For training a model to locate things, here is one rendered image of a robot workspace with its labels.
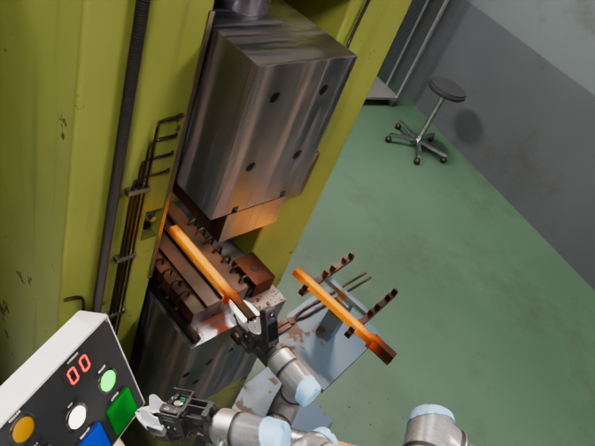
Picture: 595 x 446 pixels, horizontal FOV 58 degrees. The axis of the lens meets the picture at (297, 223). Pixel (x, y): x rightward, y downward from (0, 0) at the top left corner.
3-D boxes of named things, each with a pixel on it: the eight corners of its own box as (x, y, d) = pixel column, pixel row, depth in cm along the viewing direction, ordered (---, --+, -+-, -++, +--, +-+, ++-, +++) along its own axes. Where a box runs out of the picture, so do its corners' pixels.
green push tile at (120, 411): (138, 409, 127) (128, 386, 123) (119, 435, 121) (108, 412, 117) (132, 408, 127) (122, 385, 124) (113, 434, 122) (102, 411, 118)
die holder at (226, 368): (250, 372, 204) (286, 299, 176) (164, 426, 178) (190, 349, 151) (168, 272, 226) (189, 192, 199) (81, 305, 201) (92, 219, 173)
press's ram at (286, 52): (320, 184, 150) (381, 53, 125) (210, 220, 124) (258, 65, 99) (230, 101, 167) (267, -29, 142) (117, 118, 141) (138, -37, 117)
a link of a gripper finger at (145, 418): (129, 396, 118) (165, 404, 114) (138, 415, 121) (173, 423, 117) (121, 408, 115) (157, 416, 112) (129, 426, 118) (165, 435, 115)
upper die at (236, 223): (275, 221, 147) (286, 196, 141) (218, 242, 133) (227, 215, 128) (189, 133, 164) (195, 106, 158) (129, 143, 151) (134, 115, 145)
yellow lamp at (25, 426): (39, 434, 100) (40, 424, 97) (13, 449, 97) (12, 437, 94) (32, 421, 101) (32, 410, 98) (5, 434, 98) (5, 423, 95)
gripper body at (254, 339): (235, 340, 156) (261, 371, 151) (243, 322, 151) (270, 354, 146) (255, 329, 161) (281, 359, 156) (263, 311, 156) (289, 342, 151)
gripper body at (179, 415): (172, 385, 116) (220, 395, 112) (182, 412, 121) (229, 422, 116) (152, 413, 110) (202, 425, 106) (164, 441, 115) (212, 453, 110)
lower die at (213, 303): (242, 303, 169) (249, 285, 164) (189, 328, 155) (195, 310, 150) (168, 217, 186) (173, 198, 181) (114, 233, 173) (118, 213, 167)
